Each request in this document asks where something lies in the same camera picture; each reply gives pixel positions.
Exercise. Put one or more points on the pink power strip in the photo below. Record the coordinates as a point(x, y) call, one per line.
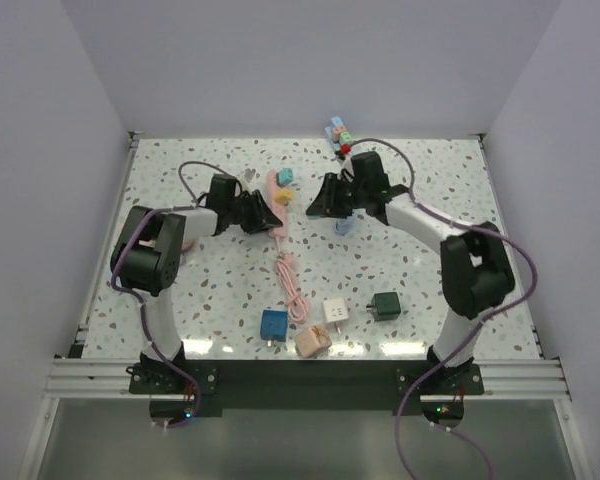
point(278, 209)

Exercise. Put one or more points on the white cube plug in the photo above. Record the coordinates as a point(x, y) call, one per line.
point(335, 313)

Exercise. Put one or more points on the yellow cube plug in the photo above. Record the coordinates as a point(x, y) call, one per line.
point(283, 196)

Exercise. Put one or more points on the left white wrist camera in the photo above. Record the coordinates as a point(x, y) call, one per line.
point(246, 177)

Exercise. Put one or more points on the blue power strip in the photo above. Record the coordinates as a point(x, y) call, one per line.
point(328, 135)

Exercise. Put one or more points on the dark green cube plug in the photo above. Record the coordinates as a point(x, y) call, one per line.
point(384, 306)

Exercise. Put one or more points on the orange cube plug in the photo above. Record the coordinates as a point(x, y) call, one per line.
point(335, 133)

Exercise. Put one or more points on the pink patterned cube plug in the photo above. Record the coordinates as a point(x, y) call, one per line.
point(311, 341)

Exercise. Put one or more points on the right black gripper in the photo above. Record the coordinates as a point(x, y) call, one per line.
point(325, 204)

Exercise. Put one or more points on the teal cube plug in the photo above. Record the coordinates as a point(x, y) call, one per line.
point(284, 177)

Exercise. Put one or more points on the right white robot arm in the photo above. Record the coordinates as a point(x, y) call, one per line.
point(475, 270)

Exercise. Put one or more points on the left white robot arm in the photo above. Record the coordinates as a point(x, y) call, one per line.
point(147, 255)

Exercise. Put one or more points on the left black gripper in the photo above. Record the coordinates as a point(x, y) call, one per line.
point(262, 218)

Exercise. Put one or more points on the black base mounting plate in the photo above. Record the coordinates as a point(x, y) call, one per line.
point(209, 388)

